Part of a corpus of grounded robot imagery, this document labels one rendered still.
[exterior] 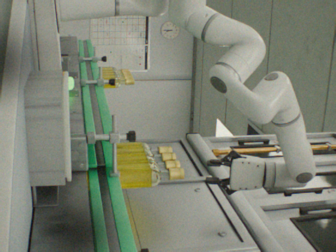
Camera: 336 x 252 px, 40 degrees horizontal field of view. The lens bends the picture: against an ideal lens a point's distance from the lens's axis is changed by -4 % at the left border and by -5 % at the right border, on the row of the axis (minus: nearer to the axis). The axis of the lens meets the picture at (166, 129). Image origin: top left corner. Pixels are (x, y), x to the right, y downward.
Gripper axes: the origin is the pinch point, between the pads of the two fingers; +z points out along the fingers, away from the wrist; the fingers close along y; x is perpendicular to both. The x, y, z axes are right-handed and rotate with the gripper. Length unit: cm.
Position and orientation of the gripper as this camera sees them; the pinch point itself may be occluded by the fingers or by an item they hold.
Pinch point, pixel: (212, 171)
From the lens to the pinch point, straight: 143.1
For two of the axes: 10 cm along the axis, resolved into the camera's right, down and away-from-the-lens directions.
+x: -0.7, 3.1, -9.5
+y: 0.3, -9.5, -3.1
